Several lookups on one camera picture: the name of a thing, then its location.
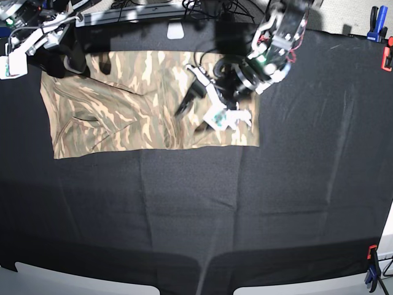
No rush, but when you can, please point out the red clamp right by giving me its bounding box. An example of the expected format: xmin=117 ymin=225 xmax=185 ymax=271
xmin=381 ymin=36 xmax=393 ymax=72

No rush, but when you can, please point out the blue clamp bottom right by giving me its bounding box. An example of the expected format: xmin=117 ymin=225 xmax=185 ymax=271
xmin=365 ymin=245 xmax=381 ymax=293

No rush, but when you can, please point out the blue clamp top right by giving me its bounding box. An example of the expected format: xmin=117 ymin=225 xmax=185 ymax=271
xmin=367 ymin=6 xmax=388 ymax=42

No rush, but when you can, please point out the camouflage t-shirt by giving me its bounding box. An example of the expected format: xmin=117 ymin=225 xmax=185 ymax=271
xmin=41 ymin=50 xmax=260 ymax=159

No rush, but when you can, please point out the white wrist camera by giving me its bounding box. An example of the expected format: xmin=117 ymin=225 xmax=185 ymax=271
xmin=203 ymin=106 xmax=236 ymax=131
xmin=1 ymin=54 xmax=28 ymax=80

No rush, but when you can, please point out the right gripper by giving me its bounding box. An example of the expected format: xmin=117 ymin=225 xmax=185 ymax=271
xmin=4 ymin=18 xmax=88 ymax=79

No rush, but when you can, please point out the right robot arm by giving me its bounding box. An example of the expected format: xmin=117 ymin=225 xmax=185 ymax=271
xmin=1 ymin=1 xmax=87 ymax=80

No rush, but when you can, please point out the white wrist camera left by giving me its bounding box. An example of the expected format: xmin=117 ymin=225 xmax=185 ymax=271
xmin=203 ymin=106 xmax=236 ymax=131

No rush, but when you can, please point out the black table cloth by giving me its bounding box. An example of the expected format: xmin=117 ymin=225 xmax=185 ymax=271
xmin=1 ymin=23 xmax=392 ymax=294

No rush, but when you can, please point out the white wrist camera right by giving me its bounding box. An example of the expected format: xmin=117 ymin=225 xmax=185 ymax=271
xmin=1 ymin=54 xmax=28 ymax=80

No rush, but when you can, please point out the blue clamp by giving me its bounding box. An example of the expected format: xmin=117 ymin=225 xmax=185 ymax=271
xmin=367 ymin=6 xmax=388 ymax=42
xmin=365 ymin=245 xmax=381 ymax=293

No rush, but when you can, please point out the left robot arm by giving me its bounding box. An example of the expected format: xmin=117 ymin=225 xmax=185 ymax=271
xmin=174 ymin=1 xmax=322 ymax=131

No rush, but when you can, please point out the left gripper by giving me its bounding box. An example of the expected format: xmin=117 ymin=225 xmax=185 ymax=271
xmin=174 ymin=64 xmax=252 ymax=134

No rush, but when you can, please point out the white table bracket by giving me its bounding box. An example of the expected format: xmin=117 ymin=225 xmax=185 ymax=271
xmin=166 ymin=22 xmax=185 ymax=40

